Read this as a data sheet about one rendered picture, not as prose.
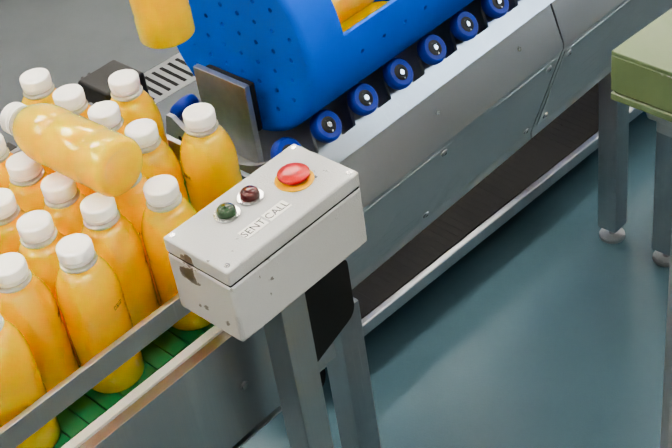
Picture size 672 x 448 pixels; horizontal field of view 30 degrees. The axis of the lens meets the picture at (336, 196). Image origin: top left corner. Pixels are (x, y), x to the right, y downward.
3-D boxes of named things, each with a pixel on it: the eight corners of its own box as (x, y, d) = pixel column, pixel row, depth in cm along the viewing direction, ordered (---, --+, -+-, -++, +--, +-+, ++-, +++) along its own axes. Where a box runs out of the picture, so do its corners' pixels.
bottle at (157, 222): (201, 339, 147) (170, 221, 136) (154, 324, 150) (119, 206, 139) (233, 301, 152) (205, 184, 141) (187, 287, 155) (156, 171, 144)
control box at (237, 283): (368, 241, 142) (358, 169, 136) (243, 344, 131) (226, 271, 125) (305, 210, 148) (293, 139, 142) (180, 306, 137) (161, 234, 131)
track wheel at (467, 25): (469, 3, 184) (461, 8, 185) (450, 17, 181) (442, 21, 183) (486, 29, 184) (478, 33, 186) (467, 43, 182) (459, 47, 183)
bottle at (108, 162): (133, 125, 136) (31, 80, 147) (87, 165, 133) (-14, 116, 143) (153, 171, 141) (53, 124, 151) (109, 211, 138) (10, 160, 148)
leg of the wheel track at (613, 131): (629, 234, 288) (636, -7, 250) (615, 247, 285) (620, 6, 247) (608, 225, 292) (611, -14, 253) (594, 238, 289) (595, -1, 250)
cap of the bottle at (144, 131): (136, 128, 152) (133, 116, 151) (165, 131, 151) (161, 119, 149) (121, 147, 149) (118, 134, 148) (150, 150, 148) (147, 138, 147)
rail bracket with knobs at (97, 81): (168, 134, 182) (153, 75, 176) (130, 159, 178) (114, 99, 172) (125, 114, 188) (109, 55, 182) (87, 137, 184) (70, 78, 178)
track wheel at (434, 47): (437, 26, 180) (429, 31, 181) (417, 40, 177) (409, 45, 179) (454, 53, 180) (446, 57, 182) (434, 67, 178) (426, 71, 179)
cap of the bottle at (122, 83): (105, 88, 160) (102, 76, 159) (133, 76, 161) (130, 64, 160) (118, 100, 157) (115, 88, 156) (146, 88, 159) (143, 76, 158)
